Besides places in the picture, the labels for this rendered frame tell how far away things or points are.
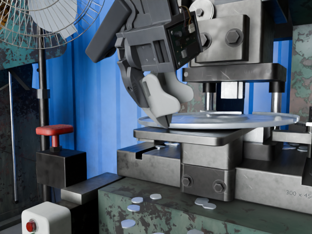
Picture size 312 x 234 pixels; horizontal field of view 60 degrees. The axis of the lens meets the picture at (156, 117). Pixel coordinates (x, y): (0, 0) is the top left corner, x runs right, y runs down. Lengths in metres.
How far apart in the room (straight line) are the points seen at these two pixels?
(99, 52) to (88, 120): 2.12
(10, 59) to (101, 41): 1.36
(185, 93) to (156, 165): 0.23
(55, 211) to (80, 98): 2.04
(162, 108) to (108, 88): 1.97
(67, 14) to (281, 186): 0.99
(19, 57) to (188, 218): 1.46
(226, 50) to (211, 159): 0.20
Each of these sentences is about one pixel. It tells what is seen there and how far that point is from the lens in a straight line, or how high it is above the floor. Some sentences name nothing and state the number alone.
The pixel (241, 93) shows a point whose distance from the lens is 0.62.
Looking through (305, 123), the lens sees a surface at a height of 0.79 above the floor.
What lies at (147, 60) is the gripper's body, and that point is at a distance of 0.34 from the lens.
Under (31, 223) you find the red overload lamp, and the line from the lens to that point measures 0.53.
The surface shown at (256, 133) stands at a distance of 0.59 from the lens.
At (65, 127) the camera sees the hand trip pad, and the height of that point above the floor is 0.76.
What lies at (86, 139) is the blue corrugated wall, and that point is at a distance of 2.55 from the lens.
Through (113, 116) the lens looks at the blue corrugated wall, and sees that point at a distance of 2.26.
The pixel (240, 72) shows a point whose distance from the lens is 0.56.
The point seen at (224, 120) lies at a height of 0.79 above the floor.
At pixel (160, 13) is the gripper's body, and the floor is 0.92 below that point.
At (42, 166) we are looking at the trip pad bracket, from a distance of 0.64.
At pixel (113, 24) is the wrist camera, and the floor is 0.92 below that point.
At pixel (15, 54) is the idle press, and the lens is 1.74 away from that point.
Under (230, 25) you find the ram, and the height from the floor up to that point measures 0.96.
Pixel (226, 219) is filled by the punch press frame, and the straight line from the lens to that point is 0.45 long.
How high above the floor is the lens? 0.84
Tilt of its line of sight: 5 degrees down
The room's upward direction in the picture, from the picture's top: straight up
